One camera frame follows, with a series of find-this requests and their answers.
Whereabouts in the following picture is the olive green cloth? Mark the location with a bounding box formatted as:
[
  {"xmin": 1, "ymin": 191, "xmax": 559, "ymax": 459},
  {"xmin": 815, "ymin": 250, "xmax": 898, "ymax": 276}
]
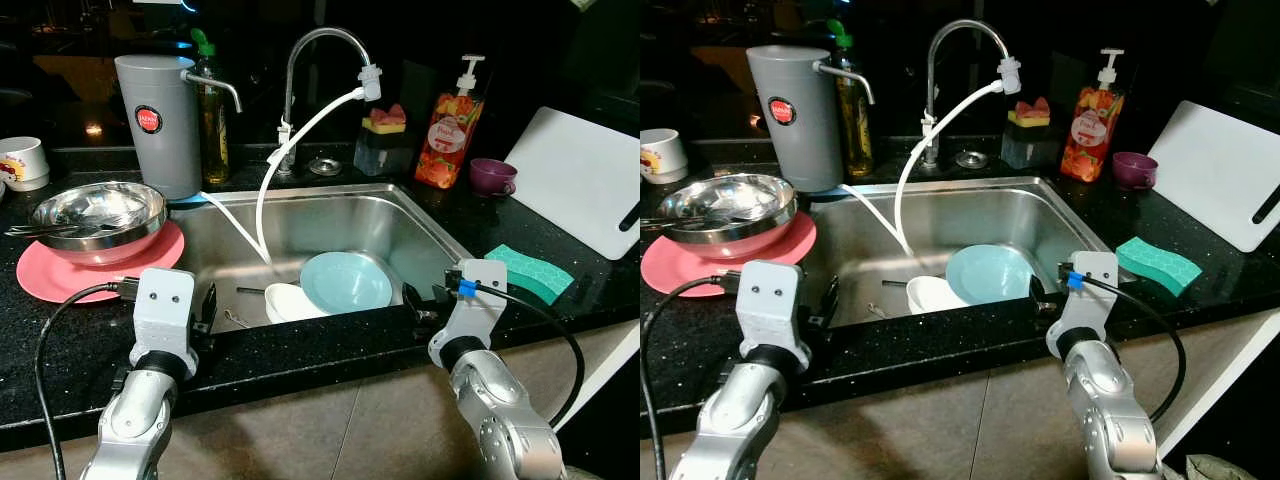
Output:
[{"xmin": 1185, "ymin": 455, "xmax": 1256, "ymax": 480}]

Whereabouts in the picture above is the white cutting board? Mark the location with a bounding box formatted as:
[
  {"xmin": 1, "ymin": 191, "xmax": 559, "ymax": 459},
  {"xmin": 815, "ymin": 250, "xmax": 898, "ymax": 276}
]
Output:
[
  {"xmin": 503, "ymin": 107, "xmax": 641, "ymax": 261},
  {"xmin": 1147, "ymin": 100, "xmax": 1280, "ymax": 253}
]

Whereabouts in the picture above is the white bowl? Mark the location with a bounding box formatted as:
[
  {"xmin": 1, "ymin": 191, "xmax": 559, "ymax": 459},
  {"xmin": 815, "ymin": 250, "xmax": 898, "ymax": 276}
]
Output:
[
  {"xmin": 263, "ymin": 283, "xmax": 326, "ymax": 323},
  {"xmin": 906, "ymin": 275, "xmax": 968, "ymax": 316}
]

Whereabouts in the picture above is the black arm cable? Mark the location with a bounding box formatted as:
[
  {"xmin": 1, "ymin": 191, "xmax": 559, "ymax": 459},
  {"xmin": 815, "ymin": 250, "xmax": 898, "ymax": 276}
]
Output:
[
  {"xmin": 1057, "ymin": 262, "xmax": 1189, "ymax": 423},
  {"xmin": 445, "ymin": 278, "xmax": 586, "ymax": 433},
  {"xmin": 33, "ymin": 280, "xmax": 141, "ymax": 480},
  {"xmin": 640, "ymin": 276, "xmax": 746, "ymax": 480}
]

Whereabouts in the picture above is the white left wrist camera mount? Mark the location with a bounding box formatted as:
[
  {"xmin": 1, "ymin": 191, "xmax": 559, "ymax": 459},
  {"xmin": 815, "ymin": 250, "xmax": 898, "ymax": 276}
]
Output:
[
  {"xmin": 130, "ymin": 267, "xmax": 201, "ymax": 361},
  {"xmin": 735, "ymin": 260, "xmax": 813, "ymax": 366}
]

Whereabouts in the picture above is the chrome gooseneck faucet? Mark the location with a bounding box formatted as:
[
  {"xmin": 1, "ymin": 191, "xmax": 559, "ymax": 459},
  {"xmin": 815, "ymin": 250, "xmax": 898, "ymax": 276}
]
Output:
[
  {"xmin": 925, "ymin": 19, "xmax": 1013, "ymax": 169},
  {"xmin": 280, "ymin": 27, "xmax": 376, "ymax": 176}
]

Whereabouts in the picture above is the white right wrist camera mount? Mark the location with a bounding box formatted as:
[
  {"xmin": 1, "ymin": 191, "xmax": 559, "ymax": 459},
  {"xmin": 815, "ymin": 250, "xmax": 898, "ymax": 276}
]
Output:
[
  {"xmin": 432, "ymin": 258, "xmax": 509, "ymax": 356},
  {"xmin": 1045, "ymin": 250, "xmax": 1119, "ymax": 346}
]

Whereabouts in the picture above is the green sponge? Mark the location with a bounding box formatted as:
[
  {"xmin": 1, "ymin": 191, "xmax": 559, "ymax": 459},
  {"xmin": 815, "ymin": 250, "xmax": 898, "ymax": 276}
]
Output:
[
  {"xmin": 484, "ymin": 243, "xmax": 576, "ymax": 306},
  {"xmin": 1115, "ymin": 236, "xmax": 1204, "ymax": 298}
]

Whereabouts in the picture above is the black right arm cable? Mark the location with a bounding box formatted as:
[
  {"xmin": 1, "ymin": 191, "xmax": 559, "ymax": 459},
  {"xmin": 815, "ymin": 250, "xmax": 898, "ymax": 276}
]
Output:
[
  {"xmin": 1057, "ymin": 262, "xmax": 1189, "ymax": 423},
  {"xmin": 445, "ymin": 278, "xmax": 586, "ymax": 433}
]

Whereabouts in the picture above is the green-capped oil bottle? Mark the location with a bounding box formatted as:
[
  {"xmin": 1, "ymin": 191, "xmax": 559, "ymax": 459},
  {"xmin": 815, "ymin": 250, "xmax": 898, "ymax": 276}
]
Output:
[
  {"xmin": 190, "ymin": 28, "xmax": 233, "ymax": 186},
  {"xmin": 825, "ymin": 20, "xmax": 876, "ymax": 181}
]

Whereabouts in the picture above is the stainless steel sink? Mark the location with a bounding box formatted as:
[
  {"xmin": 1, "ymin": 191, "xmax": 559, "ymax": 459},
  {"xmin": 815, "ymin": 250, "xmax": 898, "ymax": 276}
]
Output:
[
  {"xmin": 170, "ymin": 182, "xmax": 476, "ymax": 331},
  {"xmin": 810, "ymin": 175, "xmax": 1116, "ymax": 326}
]

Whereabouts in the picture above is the purple cup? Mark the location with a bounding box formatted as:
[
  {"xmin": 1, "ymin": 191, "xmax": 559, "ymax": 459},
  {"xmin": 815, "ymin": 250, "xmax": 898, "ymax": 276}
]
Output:
[
  {"xmin": 1112, "ymin": 151, "xmax": 1161, "ymax": 191},
  {"xmin": 469, "ymin": 158, "xmax": 518, "ymax": 197}
]

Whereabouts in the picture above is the stainless steel bowl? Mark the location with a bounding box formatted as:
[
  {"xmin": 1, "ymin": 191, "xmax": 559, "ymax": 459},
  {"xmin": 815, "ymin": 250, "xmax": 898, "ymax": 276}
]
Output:
[
  {"xmin": 655, "ymin": 173, "xmax": 799, "ymax": 259},
  {"xmin": 28, "ymin": 181, "xmax": 169, "ymax": 266}
]

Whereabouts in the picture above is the white cabinet panel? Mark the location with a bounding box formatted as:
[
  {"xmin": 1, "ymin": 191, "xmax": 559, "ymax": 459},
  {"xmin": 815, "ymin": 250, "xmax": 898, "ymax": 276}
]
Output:
[
  {"xmin": 548, "ymin": 318, "xmax": 641, "ymax": 441},
  {"xmin": 1160, "ymin": 305, "xmax": 1280, "ymax": 461}
]

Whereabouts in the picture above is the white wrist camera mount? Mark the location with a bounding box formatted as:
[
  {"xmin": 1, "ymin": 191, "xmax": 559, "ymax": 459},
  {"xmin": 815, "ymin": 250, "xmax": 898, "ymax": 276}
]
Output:
[
  {"xmin": 735, "ymin": 260, "xmax": 813, "ymax": 366},
  {"xmin": 130, "ymin": 267, "xmax": 201, "ymax": 361},
  {"xmin": 1045, "ymin": 250, "xmax": 1119, "ymax": 346},
  {"xmin": 432, "ymin": 258, "xmax": 509, "ymax": 356}
]

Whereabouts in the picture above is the pink plate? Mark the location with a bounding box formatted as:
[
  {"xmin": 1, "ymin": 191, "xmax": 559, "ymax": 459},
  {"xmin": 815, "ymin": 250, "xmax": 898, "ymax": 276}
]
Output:
[
  {"xmin": 15, "ymin": 218, "xmax": 187, "ymax": 304},
  {"xmin": 641, "ymin": 210, "xmax": 817, "ymax": 298}
]

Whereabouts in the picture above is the dark sponge holder box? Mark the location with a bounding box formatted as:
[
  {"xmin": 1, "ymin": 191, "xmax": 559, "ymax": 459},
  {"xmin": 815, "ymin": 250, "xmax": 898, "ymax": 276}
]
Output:
[
  {"xmin": 353, "ymin": 130, "xmax": 414, "ymax": 178},
  {"xmin": 1002, "ymin": 123, "xmax": 1059, "ymax": 169}
]

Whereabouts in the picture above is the yellow and pink sponge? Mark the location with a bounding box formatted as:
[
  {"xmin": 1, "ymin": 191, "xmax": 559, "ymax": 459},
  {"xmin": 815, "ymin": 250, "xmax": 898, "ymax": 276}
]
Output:
[
  {"xmin": 362, "ymin": 104, "xmax": 408, "ymax": 136},
  {"xmin": 1008, "ymin": 97, "xmax": 1051, "ymax": 128}
]

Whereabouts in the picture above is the white printed mug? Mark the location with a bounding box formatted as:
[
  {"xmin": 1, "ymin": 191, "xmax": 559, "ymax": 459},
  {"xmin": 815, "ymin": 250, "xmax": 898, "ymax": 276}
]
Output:
[
  {"xmin": 0, "ymin": 137, "xmax": 51, "ymax": 193},
  {"xmin": 640, "ymin": 128, "xmax": 689, "ymax": 185}
]

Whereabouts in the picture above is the orange dish soap pump bottle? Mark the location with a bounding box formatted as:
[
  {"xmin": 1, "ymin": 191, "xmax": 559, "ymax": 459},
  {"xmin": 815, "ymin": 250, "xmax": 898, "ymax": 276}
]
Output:
[
  {"xmin": 1060, "ymin": 48, "xmax": 1129, "ymax": 184},
  {"xmin": 414, "ymin": 55, "xmax": 488, "ymax": 191}
]

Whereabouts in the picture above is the grey water filter canister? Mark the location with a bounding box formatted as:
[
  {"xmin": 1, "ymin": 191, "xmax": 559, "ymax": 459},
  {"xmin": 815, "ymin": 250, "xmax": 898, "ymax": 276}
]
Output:
[
  {"xmin": 114, "ymin": 54, "xmax": 244, "ymax": 201},
  {"xmin": 745, "ymin": 45, "xmax": 876, "ymax": 194}
]

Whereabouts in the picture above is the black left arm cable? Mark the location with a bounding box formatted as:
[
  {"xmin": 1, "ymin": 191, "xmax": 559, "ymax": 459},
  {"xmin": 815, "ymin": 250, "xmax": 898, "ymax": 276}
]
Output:
[
  {"xmin": 33, "ymin": 280, "xmax": 141, "ymax": 480},
  {"xmin": 640, "ymin": 276, "xmax": 746, "ymax": 480}
]

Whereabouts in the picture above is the thin white hose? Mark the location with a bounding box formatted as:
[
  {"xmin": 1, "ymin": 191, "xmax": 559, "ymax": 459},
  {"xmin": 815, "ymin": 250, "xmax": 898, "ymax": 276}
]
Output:
[
  {"xmin": 838, "ymin": 82, "xmax": 1004, "ymax": 256},
  {"xmin": 200, "ymin": 88, "xmax": 366, "ymax": 266}
]

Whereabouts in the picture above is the light blue plate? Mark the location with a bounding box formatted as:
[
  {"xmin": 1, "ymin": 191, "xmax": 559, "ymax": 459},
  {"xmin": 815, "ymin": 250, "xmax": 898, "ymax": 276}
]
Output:
[
  {"xmin": 299, "ymin": 251, "xmax": 394, "ymax": 315},
  {"xmin": 945, "ymin": 244, "xmax": 1036, "ymax": 306}
]

